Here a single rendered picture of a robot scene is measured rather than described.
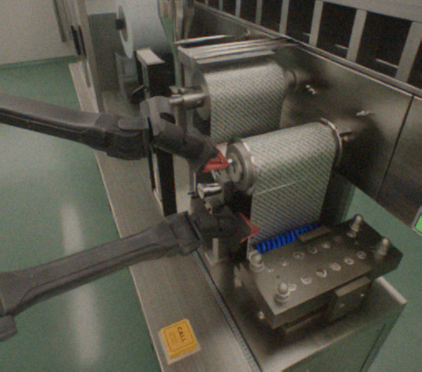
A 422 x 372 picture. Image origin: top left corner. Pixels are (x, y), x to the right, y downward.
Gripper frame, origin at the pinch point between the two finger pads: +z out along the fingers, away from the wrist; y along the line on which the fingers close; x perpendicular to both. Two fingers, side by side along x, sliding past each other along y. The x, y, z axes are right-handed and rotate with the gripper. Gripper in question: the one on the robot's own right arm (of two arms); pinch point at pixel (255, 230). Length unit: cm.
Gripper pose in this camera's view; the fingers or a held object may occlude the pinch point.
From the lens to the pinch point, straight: 89.5
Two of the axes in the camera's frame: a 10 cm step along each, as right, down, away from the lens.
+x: 4.5, -8.3, -3.3
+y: 4.2, 5.2, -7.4
